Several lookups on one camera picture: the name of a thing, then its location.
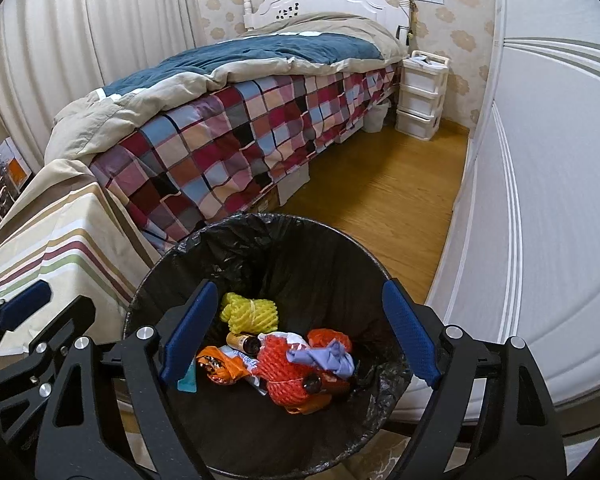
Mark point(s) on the white plastic bucket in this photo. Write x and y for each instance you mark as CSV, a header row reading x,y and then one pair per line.
x,y
376,117

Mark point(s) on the red cylindrical bottle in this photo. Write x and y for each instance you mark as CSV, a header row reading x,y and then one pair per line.
x,y
325,384

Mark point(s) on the orange packet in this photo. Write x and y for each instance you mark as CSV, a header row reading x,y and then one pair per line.
x,y
307,405

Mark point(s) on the gold and black bottle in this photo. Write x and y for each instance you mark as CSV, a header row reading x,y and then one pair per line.
x,y
242,342

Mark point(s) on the striped tablecloth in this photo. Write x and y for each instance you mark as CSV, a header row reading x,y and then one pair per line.
x,y
55,240

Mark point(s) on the beige and blue quilt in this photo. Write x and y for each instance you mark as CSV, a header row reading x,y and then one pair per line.
x,y
240,55

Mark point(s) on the lilac cloth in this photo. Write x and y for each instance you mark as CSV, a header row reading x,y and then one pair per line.
x,y
320,360

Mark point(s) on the plaid bed sheet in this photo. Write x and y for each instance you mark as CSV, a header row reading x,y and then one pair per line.
x,y
230,145

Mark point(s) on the white wardrobe door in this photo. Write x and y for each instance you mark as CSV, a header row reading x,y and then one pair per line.
x,y
555,185

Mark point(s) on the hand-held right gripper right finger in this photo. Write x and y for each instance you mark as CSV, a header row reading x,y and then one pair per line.
x,y
410,335

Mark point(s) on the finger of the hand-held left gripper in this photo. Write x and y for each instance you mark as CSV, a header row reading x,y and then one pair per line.
x,y
62,340
25,305

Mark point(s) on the white plastic drawer unit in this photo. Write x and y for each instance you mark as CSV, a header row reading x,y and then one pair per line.
x,y
420,100

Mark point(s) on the white plastic bag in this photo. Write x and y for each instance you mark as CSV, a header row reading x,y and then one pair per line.
x,y
280,342

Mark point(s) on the yellow foam fruit net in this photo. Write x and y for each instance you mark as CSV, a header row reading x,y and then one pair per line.
x,y
250,312

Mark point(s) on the cream pleated curtain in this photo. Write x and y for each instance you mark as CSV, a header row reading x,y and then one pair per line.
x,y
80,35

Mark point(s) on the white and orange box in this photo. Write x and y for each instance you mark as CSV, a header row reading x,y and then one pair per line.
x,y
15,165

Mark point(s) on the trash bin with black liner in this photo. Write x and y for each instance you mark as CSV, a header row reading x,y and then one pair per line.
x,y
290,260

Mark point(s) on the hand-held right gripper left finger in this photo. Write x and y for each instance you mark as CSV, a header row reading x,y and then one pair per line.
x,y
190,335

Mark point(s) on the orange printed plastic bag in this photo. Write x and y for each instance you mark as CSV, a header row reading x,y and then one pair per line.
x,y
220,365

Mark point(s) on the orange-red foam fruit net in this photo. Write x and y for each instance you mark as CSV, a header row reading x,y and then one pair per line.
x,y
282,375

